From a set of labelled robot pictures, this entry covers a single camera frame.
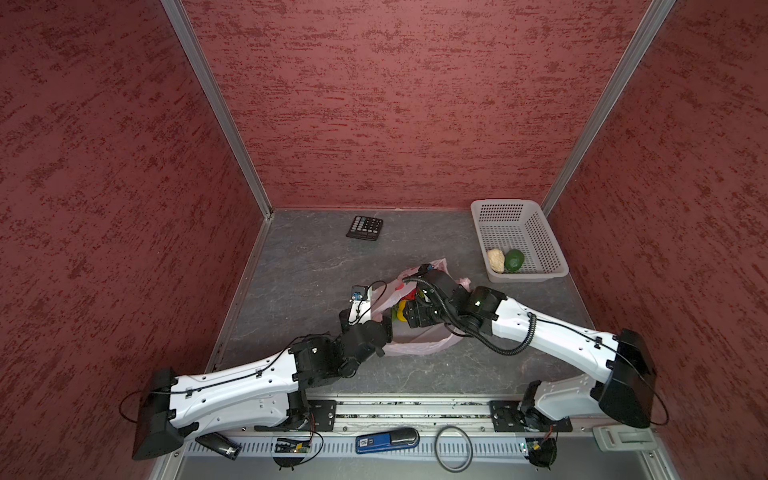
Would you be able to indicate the beige fruit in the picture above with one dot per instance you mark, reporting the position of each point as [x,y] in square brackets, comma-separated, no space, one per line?
[497,261]

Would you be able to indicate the red fruit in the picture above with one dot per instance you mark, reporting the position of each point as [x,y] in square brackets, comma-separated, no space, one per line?
[411,295]

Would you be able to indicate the black small device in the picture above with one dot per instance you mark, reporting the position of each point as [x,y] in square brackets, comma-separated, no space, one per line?
[219,444]

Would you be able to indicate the aluminium front rail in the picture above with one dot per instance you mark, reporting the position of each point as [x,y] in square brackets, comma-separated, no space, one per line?
[452,426]

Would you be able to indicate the right aluminium corner post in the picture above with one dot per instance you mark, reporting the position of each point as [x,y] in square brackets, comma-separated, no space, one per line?
[640,42]

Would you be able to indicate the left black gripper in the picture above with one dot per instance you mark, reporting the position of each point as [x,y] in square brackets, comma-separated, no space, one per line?
[387,324]

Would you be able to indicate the aluminium corner post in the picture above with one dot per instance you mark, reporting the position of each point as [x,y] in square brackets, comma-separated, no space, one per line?
[640,42]
[192,48]

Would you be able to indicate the blue black device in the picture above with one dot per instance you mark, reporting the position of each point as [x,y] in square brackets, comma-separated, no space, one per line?
[402,438]

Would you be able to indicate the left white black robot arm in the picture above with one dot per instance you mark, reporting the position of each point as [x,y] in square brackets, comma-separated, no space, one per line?
[269,393]

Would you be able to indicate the circuit board connector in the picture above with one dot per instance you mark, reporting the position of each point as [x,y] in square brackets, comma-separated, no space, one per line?
[290,452]
[541,452]

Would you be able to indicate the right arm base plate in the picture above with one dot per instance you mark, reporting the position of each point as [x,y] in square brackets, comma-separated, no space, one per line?
[508,416]

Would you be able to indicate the dark green avocado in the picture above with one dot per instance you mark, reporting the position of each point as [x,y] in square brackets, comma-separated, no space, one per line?
[514,260]

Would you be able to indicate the right circuit board connector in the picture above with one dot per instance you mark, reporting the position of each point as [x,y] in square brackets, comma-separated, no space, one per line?
[541,452]

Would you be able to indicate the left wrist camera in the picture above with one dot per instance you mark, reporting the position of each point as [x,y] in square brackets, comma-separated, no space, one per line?
[360,304]

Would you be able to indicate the grey plastic holder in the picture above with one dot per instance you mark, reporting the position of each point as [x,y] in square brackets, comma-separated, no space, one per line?
[622,438]

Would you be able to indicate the left circuit board connector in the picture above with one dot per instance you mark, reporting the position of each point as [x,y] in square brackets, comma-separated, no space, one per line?
[290,452]

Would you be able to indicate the black calculator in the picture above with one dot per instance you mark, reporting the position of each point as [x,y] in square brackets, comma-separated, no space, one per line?
[365,228]

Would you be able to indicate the white plastic basket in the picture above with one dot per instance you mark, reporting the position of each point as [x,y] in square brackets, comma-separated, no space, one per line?
[516,224]

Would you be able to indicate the yellow fruit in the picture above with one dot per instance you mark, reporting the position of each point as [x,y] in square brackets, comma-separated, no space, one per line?
[400,314]

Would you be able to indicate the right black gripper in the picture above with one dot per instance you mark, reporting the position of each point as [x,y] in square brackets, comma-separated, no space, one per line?
[417,306]

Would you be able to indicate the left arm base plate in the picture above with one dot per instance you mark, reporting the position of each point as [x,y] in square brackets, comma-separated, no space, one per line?
[321,414]

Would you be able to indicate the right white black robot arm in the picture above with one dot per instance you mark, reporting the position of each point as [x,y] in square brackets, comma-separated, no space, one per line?
[617,375]

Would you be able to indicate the left aluminium corner post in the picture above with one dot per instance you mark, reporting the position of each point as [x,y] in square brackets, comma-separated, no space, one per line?
[192,48]

